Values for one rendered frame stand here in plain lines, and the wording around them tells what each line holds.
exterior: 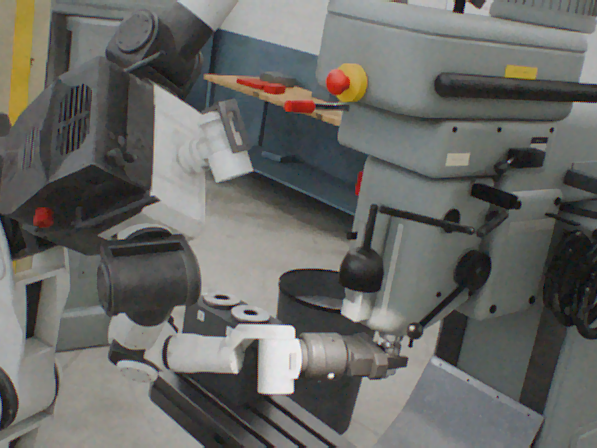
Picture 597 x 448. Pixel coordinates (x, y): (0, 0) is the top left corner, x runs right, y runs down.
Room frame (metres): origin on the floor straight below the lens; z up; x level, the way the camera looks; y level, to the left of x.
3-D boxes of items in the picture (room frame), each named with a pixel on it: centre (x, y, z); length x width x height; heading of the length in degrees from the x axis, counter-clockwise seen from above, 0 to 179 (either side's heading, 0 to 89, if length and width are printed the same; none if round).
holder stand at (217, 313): (1.89, 0.11, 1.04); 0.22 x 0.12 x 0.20; 50
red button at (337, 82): (1.35, -0.03, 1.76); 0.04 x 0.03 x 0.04; 43
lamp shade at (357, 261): (1.31, -0.11, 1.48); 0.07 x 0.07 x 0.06
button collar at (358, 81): (1.37, -0.04, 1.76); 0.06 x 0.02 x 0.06; 43
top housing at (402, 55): (1.53, -0.22, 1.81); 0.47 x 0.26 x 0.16; 133
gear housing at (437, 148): (1.55, -0.24, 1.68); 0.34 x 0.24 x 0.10; 133
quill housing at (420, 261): (1.53, -0.21, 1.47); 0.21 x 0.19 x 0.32; 43
